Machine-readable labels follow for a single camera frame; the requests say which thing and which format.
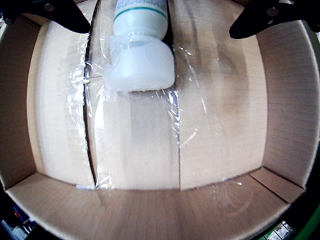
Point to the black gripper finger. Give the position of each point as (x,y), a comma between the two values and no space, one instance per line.
(270,15)
(50,10)

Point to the white bottle teal label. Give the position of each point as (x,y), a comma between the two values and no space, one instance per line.
(140,62)

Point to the shallow cardboard tray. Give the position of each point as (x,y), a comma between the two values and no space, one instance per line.
(150,137)

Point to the green metal shelf unit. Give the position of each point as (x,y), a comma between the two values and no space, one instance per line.
(311,228)

